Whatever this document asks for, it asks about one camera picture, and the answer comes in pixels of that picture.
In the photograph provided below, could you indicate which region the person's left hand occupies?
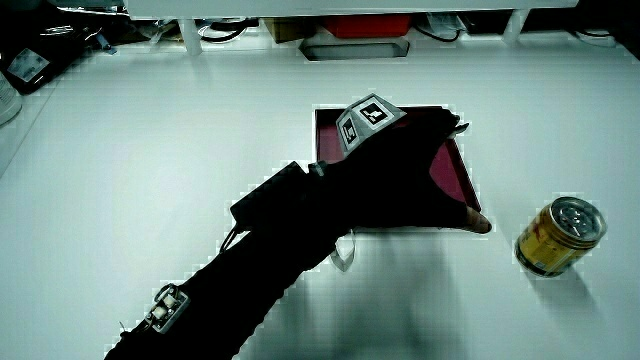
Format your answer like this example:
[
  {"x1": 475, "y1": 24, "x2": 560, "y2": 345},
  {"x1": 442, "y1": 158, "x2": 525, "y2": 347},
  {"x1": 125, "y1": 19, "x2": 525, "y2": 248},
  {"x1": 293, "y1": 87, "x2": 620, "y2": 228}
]
[{"x1": 314, "y1": 93, "x2": 493, "y2": 235}]

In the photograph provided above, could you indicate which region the gold red bull can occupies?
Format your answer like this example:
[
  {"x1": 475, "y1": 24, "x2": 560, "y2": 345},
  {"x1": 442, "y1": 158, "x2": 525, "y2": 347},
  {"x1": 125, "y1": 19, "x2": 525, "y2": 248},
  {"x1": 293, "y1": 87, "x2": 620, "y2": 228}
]
[{"x1": 513, "y1": 195, "x2": 609, "y2": 279}]

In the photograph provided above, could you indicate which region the white forearm sensor module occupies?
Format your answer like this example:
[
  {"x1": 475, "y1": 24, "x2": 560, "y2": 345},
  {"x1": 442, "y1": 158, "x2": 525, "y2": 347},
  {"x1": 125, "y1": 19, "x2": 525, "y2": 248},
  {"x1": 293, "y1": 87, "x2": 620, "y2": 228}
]
[{"x1": 144, "y1": 283, "x2": 191, "y2": 335}]

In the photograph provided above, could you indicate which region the person's left forearm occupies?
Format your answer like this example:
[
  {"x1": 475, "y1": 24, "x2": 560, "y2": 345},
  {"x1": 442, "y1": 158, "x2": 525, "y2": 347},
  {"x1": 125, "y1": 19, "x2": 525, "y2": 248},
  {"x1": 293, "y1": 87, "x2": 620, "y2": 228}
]
[{"x1": 103, "y1": 199, "x2": 351, "y2": 360}]

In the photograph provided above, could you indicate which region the white desk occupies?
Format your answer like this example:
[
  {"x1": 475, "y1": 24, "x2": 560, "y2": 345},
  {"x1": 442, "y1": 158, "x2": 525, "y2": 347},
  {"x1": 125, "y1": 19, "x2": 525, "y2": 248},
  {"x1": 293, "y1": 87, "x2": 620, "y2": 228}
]
[{"x1": 0, "y1": 29, "x2": 640, "y2": 360}]

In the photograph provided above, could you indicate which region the red tray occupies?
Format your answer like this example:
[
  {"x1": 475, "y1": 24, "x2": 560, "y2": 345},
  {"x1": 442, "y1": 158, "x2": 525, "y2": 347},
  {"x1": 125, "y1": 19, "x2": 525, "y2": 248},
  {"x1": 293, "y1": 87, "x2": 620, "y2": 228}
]
[{"x1": 313, "y1": 104, "x2": 484, "y2": 234}]

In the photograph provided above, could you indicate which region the black wrist tracker box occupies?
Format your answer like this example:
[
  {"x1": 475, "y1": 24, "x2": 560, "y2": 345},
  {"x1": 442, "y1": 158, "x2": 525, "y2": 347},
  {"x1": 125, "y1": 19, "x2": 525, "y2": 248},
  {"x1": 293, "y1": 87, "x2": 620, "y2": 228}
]
[{"x1": 229, "y1": 160, "x2": 324, "y2": 232}]

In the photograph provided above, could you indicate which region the red box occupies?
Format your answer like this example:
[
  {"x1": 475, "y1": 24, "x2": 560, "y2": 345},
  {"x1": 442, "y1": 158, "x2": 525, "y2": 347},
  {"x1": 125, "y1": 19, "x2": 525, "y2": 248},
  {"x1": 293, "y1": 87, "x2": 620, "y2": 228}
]
[{"x1": 322, "y1": 13, "x2": 414, "y2": 40}]

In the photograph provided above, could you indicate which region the brown cardboard box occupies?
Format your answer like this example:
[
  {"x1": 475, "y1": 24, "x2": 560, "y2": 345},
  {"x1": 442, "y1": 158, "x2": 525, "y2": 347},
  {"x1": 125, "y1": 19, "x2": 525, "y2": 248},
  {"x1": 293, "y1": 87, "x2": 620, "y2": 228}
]
[{"x1": 262, "y1": 17, "x2": 324, "y2": 44}]

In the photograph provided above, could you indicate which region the white shelf riser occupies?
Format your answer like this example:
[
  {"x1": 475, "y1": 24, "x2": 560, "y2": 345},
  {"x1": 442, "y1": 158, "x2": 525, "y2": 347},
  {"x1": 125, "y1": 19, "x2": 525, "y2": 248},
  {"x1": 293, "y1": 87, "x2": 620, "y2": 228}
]
[{"x1": 124, "y1": 0, "x2": 581, "y2": 56}]

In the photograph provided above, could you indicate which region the black bag with label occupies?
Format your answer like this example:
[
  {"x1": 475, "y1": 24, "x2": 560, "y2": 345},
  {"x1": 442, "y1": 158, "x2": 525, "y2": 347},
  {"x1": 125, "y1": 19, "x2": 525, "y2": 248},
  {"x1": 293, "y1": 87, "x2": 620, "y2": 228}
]
[{"x1": 0, "y1": 0, "x2": 126, "y2": 96}]

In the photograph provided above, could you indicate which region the white container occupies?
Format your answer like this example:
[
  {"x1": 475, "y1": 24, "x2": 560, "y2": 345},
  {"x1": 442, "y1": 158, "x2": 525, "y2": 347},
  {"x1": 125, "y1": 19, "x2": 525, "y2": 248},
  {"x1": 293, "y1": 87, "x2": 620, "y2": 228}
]
[{"x1": 0, "y1": 72, "x2": 24, "y2": 126}]

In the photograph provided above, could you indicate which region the white wrist strap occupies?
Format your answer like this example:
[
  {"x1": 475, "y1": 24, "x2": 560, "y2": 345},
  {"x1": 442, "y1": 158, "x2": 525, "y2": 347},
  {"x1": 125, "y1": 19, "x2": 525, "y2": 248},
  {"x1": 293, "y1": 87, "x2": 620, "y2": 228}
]
[{"x1": 329, "y1": 229, "x2": 357, "y2": 274}]

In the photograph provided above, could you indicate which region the black cable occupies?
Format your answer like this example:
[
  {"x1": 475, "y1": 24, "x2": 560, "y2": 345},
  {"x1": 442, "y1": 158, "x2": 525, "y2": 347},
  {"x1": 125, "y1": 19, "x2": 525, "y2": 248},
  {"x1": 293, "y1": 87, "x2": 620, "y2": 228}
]
[
  {"x1": 572, "y1": 28, "x2": 617, "y2": 49},
  {"x1": 198, "y1": 18, "x2": 251, "y2": 44},
  {"x1": 414, "y1": 22, "x2": 464, "y2": 44}
]

